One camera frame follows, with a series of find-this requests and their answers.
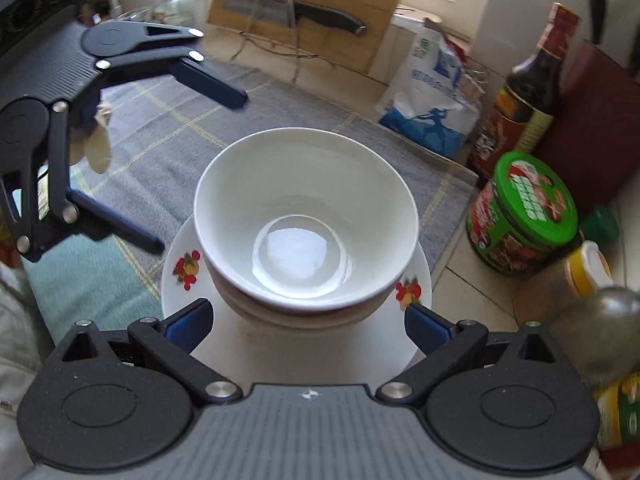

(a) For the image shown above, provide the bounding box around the yellow-lid spice jar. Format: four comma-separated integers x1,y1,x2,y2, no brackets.
514,240,615,331

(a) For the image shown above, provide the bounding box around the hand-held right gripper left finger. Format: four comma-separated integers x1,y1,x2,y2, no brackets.
60,298,244,407

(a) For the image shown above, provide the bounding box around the white fruit-print plate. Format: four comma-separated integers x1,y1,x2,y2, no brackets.
161,212,433,386

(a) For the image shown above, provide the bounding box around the yellow-label oil bottle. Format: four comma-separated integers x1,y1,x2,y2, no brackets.
592,375,640,451

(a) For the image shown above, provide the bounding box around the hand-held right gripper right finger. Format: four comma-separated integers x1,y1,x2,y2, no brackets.
375,302,558,404

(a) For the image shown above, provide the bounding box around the person's left hand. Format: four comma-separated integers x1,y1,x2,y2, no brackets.
84,122,112,174

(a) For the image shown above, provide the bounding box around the glass jar with lid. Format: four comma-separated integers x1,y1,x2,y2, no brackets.
155,0,196,28

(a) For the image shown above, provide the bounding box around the metal wire rack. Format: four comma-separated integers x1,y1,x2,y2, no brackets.
235,0,341,86

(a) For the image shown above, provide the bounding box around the green-lid sauce jar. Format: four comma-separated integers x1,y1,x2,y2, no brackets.
466,151,580,277

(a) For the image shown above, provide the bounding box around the black block knife handle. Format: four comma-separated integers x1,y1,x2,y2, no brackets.
590,0,607,44

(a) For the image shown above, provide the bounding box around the white and blue salt bag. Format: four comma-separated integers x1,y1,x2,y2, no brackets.
376,17,486,161

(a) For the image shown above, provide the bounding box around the clear red-cap bottle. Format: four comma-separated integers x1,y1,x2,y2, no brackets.
545,285,640,391

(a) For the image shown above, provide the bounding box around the light grey garment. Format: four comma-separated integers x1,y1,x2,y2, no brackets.
0,260,63,461

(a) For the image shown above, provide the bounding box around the dark vinegar bottle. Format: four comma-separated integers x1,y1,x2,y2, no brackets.
467,2,582,186

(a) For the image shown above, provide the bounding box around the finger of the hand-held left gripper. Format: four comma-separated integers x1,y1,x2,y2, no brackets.
95,22,249,109
0,101,166,262

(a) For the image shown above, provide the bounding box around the small green-cap jar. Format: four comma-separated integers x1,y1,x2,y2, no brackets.
580,206,620,248

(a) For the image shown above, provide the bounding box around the grey checked cloth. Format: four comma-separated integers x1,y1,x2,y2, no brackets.
20,55,481,341

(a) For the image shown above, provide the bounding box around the black-handled kitchen knife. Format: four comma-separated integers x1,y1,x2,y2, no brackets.
221,0,367,36

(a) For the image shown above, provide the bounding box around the dark red knife block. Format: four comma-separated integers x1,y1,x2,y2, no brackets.
532,40,640,216

